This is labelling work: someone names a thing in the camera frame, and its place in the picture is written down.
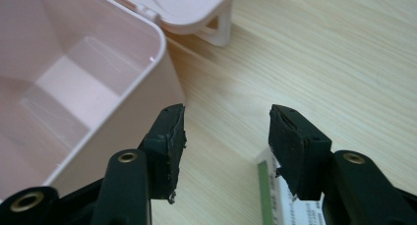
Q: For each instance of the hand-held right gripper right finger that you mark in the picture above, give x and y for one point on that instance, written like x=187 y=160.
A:
x=298 y=153

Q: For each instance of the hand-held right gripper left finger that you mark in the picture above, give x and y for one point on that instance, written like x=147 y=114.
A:
x=165 y=153

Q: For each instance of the green and white carton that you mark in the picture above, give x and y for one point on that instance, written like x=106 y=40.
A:
x=288 y=213

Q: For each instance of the pink plastic storage box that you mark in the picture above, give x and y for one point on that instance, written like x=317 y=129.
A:
x=82 y=87

